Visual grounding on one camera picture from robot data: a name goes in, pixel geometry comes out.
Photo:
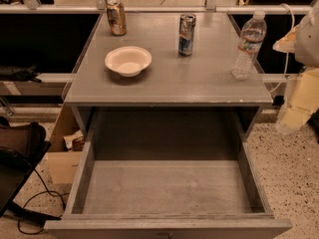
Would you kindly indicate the white paper bowl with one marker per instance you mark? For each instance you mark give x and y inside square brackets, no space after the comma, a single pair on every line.
[128,61]

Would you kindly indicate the orange soda can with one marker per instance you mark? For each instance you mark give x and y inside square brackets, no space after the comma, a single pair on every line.
[116,17]

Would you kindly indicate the clear plastic water bottle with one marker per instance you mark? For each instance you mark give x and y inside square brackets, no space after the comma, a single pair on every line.
[249,44]

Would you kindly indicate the grey cabinet desk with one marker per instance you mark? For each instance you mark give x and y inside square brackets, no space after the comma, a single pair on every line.
[176,100]

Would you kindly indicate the open grey top drawer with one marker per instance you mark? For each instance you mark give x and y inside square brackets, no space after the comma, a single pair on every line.
[166,174]

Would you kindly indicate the red bull can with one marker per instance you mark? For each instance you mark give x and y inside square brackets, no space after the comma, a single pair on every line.
[186,34]

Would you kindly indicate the cardboard box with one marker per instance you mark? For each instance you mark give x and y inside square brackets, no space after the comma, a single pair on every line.
[63,163]

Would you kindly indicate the crumpled snack bag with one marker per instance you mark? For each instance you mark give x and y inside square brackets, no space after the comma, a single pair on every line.
[75,141]

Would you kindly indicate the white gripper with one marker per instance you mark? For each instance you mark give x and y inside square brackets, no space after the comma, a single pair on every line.
[308,41]

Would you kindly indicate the metal railing frame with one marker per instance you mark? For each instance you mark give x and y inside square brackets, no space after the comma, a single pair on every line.
[156,2]

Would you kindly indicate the black bag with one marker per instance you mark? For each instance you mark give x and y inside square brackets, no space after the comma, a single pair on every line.
[22,147]

